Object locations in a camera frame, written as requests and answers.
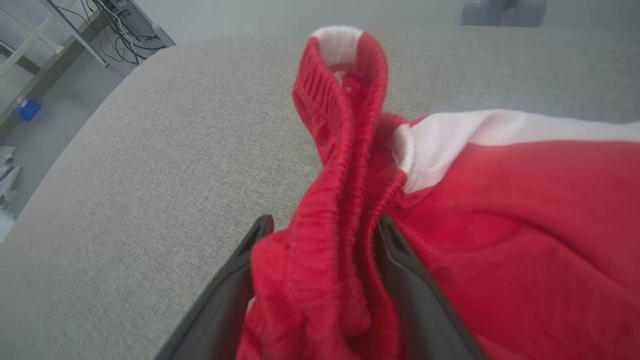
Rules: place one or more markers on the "grey computer case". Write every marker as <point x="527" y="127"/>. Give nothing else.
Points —
<point x="142" y="20"/>

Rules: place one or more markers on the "white frame desk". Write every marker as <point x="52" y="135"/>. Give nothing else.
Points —
<point x="30" y="45"/>

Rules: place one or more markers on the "small blue box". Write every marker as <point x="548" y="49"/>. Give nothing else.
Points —
<point x="29" y="109"/>

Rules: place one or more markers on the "red shorts with white stripes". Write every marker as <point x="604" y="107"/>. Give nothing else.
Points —
<point x="500" y="225"/>

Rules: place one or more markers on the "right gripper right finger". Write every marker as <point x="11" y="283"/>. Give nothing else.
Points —
<point x="425" y="310"/>

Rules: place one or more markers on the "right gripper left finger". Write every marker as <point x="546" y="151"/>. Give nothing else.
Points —
<point x="215" y="310"/>

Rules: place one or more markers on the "white papers pile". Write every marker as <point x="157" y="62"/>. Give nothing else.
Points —
<point x="7" y="190"/>

